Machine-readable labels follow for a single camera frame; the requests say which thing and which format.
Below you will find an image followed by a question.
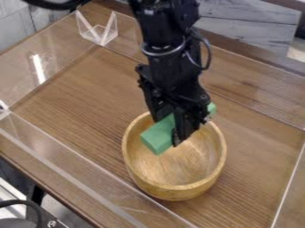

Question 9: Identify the brown wooden bowl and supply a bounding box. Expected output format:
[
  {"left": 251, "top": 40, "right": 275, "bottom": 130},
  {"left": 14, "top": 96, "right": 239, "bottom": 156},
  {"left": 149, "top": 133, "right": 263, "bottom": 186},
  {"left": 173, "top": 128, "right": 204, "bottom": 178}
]
[{"left": 122, "top": 112, "right": 228, "bottom": 201}]

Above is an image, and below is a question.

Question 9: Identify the green rectangular block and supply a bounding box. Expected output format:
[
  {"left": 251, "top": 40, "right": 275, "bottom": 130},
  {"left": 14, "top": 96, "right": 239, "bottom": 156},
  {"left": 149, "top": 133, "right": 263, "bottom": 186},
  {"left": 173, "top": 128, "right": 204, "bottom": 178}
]
[{"left": 140, "top": 102, "right": 218, "bottom": 156}]

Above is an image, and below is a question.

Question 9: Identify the black metal table frame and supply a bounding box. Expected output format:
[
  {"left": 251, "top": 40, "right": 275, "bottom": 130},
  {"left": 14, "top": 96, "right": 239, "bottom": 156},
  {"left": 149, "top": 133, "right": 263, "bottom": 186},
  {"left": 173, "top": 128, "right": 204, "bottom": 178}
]
[{"left": 26, "top": 185, "right": 70, "bottom": 228}]

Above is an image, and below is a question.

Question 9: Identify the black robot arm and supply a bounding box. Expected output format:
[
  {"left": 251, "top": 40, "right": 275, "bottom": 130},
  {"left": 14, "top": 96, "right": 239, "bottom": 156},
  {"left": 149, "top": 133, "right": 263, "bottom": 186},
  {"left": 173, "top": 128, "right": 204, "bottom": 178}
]
[{"left": 127, "top": 0, "right": 213, "bottom": 146}]

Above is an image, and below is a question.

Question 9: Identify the clear acrylic tray enclosure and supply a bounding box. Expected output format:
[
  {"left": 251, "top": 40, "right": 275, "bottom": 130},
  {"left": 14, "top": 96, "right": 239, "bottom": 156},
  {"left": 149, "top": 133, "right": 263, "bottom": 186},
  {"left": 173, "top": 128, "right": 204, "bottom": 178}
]
[{"left": 0, "top": 16, "right": 305, "bottom": 228}]

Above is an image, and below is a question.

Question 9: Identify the black cable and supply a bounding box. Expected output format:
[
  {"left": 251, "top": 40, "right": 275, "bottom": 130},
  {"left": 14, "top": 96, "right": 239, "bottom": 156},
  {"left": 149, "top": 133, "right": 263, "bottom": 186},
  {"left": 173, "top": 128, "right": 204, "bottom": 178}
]
[{"left": 0, "top": 199, "right": 43, "bottom": 228}]

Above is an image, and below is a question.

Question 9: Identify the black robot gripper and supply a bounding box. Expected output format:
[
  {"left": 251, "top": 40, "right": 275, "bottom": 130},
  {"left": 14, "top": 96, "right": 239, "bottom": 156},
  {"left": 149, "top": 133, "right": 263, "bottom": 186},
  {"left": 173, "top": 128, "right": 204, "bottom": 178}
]
[{"left": 137, "top": 38, "right": 213, "bottom": 147}]

